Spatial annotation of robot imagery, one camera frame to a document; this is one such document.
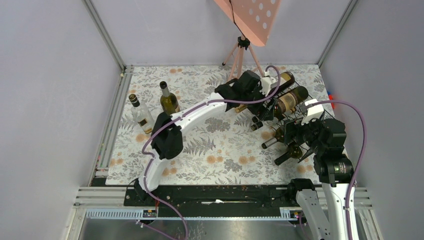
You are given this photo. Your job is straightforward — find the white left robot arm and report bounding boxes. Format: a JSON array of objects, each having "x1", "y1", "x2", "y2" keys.
[{"x1": 134, "y1": 70, "x2": 283, "y2": 206}]

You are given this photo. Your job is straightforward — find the clear liquor bottle black cap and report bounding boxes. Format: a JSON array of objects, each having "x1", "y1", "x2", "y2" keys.
[{"x1": 128, "y1": 93, "x2": 155, "y2": 134}]

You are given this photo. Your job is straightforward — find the green wine bottle grey cap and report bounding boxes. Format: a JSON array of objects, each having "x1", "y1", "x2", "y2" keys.
[{"x1": 261, "y1": 127, "x2": 285, "y2": 149}]

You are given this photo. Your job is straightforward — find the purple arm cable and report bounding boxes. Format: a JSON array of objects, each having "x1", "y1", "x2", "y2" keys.
[
  {"x1": 141, "y1": 65, "x2": 282, "y2": 240},
  {"x1": 304, "y1": 100, "x2": 368, "y2": 240}
]

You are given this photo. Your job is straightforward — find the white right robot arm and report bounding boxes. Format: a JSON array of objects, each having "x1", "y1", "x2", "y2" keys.
[{"x1": 282, "y1": 118, "x2": 359, "y2": 240}]

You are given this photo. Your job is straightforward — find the red wine bottle gold cap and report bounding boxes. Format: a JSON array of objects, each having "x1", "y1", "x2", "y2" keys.
[{"x1": 234, "y1": 71, "x2": 295, "y2": 116}]

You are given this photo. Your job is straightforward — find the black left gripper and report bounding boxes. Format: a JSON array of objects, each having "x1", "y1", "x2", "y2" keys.
[{"x1": 241, "y1": 84, "x2": 276, "y2": 121}]

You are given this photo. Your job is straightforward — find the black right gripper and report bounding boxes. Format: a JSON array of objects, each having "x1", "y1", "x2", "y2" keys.
[{"x1": 280, "y1": 114, "x2": 325, "y2": 154}]

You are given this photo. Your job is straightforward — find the pink music stand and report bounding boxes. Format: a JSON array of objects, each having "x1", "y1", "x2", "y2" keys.
[{"x1": 215, "y1": 0, "x2": 281, "y2": 80}]

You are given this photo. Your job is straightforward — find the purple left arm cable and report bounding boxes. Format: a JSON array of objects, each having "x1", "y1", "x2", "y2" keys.
[{"x1": 141, "y1": 65, "x2": 282, "y2": 240}]

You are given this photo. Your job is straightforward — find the black wire wine rack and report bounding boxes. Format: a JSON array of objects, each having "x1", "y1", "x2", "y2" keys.
[{"x1": 273, "y1": 86, "x2": 335, "y2": 162}]

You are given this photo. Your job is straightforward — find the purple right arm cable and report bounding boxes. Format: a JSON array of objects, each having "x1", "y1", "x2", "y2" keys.
[{"x1": 304, "y1": 100, "x2": 368, "y2": 240}]

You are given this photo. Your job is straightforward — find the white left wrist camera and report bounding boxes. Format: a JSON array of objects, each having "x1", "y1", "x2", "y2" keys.
[{"x1": 260, "y1": 76, "x2": 278, "y2": 97}]

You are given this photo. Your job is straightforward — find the dark wine bottle beside arm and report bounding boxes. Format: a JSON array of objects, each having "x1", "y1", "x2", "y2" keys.
[{"x1": 159, "y1": 81, "x2": 180, "y2": 115}]

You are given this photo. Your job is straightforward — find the green wine bottle brown label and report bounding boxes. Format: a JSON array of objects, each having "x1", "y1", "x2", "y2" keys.
[{"x1": 273, "y1": 86, "x2": 309, "y2": 120}]

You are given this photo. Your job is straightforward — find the small dark wine bottle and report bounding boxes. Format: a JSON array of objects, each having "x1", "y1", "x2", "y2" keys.
[{"x1": 250, "y1": 116, "x2": 275, "y2": 131}]

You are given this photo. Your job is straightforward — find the grey slotted cable duct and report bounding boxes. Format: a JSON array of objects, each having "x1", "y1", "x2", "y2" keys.
[{"x1": 85, "y1": 208, "x2": 297, "y2": 221}]

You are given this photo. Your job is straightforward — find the olive wine bottle black cap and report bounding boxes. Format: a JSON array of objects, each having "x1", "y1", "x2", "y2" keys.
[{"x1": 274, "y1": 144, "x2": 303, "y2": 166}]

